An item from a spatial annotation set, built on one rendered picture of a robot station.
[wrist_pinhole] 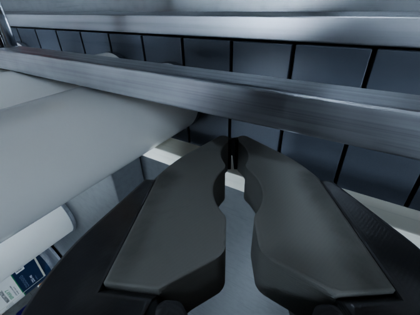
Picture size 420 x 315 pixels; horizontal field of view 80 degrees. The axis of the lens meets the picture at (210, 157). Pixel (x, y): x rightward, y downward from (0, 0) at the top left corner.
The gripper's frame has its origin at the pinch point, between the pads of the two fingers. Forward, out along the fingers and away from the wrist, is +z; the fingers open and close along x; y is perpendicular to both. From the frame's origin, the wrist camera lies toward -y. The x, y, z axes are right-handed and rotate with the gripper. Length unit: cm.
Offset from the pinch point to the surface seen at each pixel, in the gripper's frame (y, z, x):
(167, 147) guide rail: 3.5, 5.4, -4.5
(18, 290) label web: 59, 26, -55
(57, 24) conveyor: -4.1, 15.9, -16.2
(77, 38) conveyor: -3.0, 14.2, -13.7
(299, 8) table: -5.1, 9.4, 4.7
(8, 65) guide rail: -2.7, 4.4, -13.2
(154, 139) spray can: 1.4, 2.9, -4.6
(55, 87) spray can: -1.2, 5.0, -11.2
